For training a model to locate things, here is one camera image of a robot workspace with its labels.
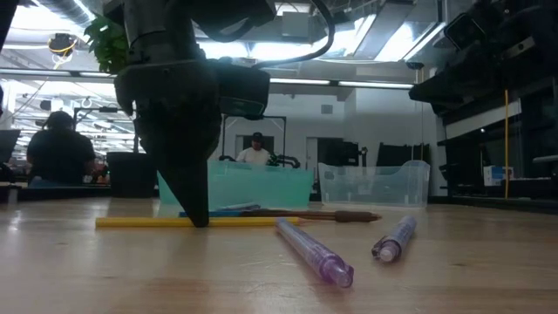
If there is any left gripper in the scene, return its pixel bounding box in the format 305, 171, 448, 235
113, 58, 223, 229

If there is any blue pencil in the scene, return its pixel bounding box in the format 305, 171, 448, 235
178, 210, 245, 218

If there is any yellow pencil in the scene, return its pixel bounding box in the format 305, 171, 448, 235
95, 216, 302, 229

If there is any translucent purple pen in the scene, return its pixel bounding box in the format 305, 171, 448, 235
276, 217, 355, 290

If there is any brown pen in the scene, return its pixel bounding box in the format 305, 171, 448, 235
238, 208, 384, 224

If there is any lavender pen with dark grip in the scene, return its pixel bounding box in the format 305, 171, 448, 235
371, 215, 418, 264

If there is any green plant in black pot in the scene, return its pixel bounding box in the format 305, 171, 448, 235
84, 15, 163, 198

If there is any person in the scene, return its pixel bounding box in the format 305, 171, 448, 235
26, 110, 97, 188
235, 132, 272, 166

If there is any green translucent plastic bin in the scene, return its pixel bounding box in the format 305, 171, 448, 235
157, 160, 314, 209

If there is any dark shelving unit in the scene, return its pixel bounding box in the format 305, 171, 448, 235
437, 99, 558, 210

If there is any white box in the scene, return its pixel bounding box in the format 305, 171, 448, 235
482, 165, 514, 188

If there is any dark background equipment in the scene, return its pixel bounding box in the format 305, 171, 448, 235
316, 137, 370, 167
377, 141, 432, 166

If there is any long ceiling light bar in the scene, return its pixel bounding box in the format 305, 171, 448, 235
269, 77, 423, 91

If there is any clear plastic bin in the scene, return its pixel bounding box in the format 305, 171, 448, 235
317, 160, 431, 208

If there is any dark monitor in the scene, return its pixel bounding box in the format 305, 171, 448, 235
0, 128, 22, 165

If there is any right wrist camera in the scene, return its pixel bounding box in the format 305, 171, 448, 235
444, 12, 486, 52

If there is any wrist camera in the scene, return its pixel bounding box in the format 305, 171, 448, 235
444, 12, 486, 52
217, 60, 271, 119

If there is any yellow cable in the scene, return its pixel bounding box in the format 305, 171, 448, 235
503, 89, 510, 200

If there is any background robot station frame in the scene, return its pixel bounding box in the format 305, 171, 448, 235
221, 113, 288, 162

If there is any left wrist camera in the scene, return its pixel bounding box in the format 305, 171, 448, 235
217, 60, 271, 119

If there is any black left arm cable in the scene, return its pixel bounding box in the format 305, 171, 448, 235
255, 0, 337, 70

